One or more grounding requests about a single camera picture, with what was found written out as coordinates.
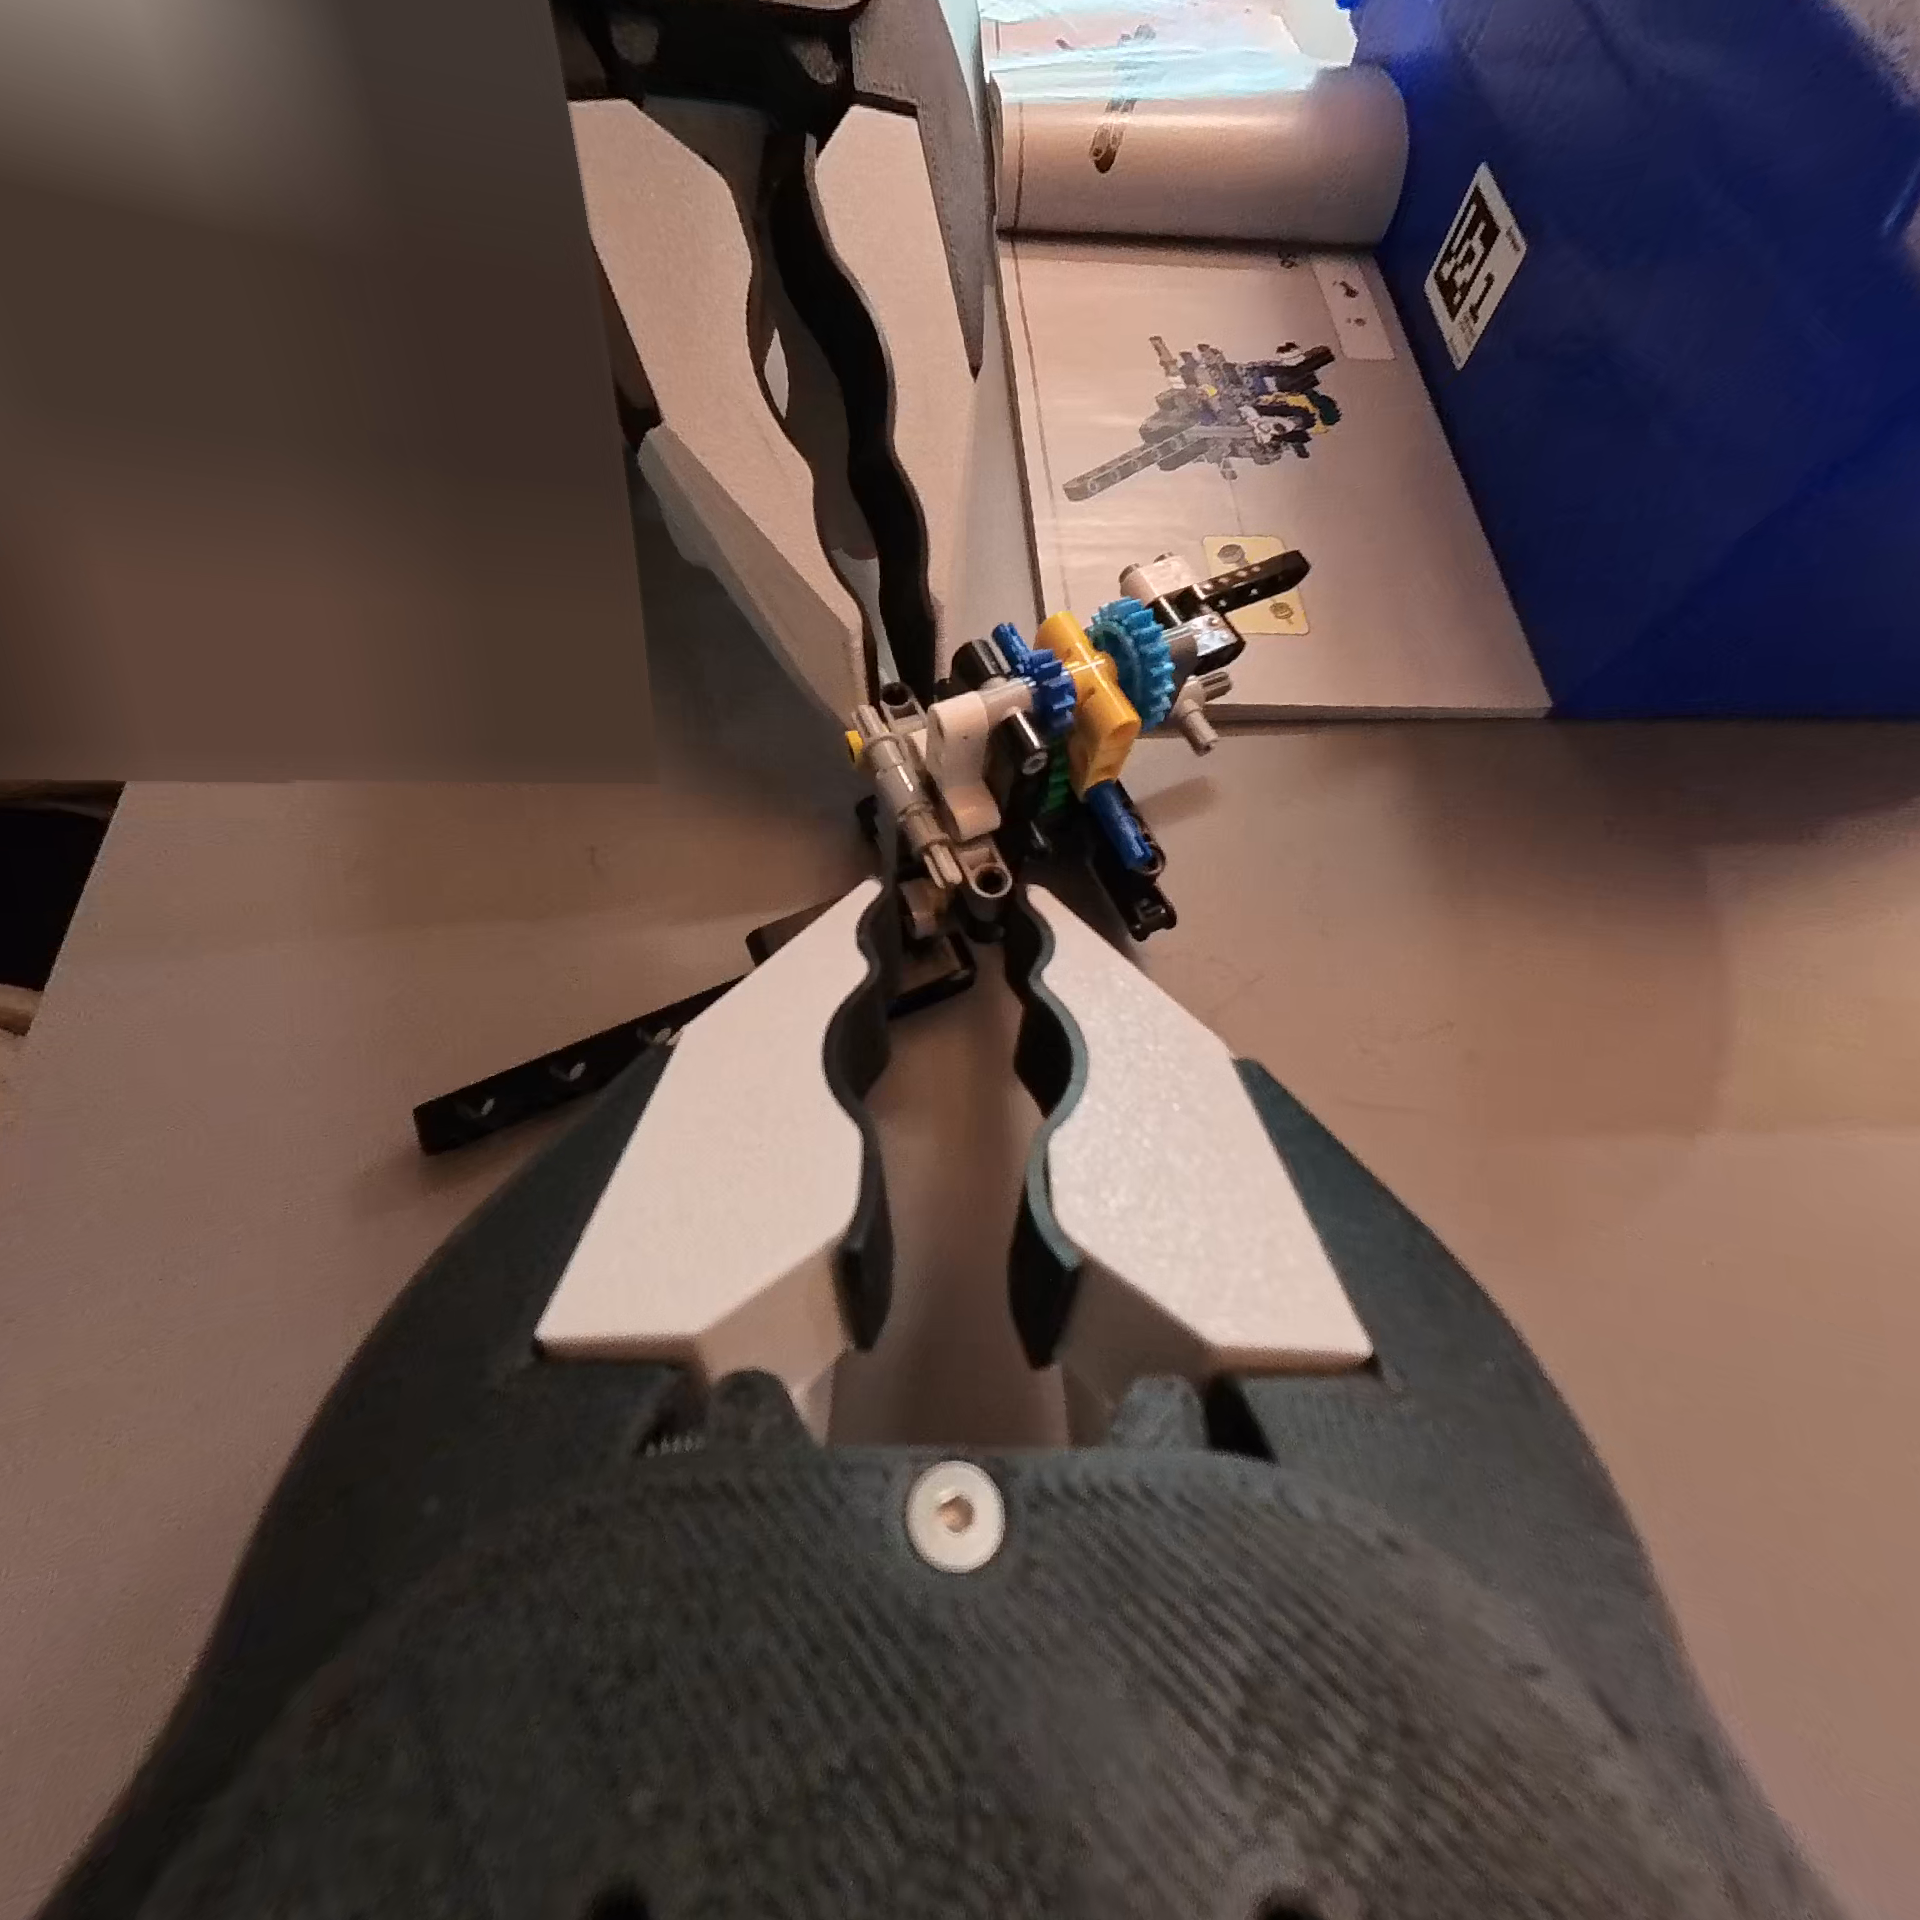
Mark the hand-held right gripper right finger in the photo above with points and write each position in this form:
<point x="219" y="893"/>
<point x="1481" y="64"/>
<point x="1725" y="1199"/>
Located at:
<point x="1169" y="1187"/>

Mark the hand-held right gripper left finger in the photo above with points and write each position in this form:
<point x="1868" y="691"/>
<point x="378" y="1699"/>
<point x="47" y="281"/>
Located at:
<point x="707" y="1171"/>

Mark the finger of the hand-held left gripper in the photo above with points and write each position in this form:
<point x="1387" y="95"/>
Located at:
<point x="691" y="302"/>
<point x="876" y="451"/>

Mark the multicoloured lego model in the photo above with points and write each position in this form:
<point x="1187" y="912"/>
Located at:
<point x="1036" y="719"/>

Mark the lego instruction booklet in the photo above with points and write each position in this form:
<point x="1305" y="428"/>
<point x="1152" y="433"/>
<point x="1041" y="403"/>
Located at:
<point x="1201" y="494"/>

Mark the clear plastic bag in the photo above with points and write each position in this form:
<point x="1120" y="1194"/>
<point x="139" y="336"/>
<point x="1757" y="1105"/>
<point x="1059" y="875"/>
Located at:
<point x="1169" y="30"/>

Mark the blue plastic bin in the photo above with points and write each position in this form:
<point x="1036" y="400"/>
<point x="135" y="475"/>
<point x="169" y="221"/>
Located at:
<point x="1696" y="451"/>

